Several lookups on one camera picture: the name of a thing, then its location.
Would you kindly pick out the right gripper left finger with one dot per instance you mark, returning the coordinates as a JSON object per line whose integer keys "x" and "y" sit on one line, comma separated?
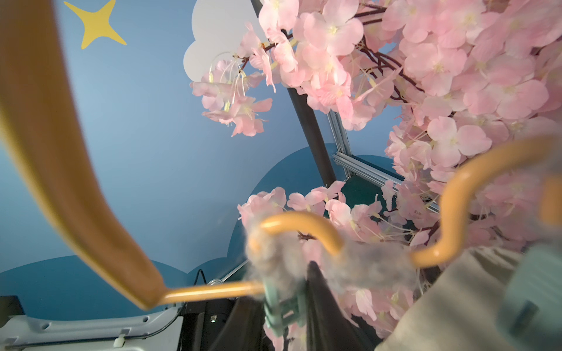
{"x": 243, "y": 329}

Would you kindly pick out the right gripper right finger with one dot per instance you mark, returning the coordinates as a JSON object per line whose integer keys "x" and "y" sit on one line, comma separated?
{"x": 326, "y": 326}

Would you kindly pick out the yellow clip hanger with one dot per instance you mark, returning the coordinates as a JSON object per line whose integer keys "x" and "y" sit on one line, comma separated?
{"x": 39, "y": 126}

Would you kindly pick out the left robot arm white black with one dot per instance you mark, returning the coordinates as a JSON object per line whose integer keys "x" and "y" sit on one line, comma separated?
{"x": 191, "y": 326}

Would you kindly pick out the mint green clothespin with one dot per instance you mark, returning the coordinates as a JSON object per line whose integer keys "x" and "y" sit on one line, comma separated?
{"x": 280, "y": 312}
{"x": 529, "y": 317}

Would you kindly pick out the black clothes rack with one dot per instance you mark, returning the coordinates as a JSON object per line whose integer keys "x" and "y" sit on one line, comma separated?
{"x": 313, "y": 135}

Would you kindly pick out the pink cherry blossom branch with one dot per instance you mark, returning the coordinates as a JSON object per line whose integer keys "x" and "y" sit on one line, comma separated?
{"x": 468, "y": 76}

